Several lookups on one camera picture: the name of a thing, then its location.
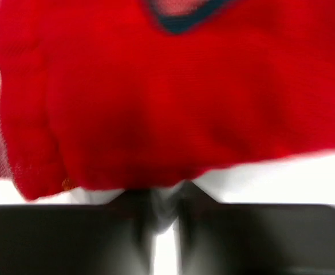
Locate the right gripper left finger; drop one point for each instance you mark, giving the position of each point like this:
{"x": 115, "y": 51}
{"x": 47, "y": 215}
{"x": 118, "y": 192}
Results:
{"x": 115, "y": 238}

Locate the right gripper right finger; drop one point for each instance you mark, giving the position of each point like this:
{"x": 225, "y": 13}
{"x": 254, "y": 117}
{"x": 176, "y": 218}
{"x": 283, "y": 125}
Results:
{"x": 224, "y": 238}

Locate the red printed pillowcase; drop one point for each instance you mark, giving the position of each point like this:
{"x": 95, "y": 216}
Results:
{"x": 109, "y": 95}

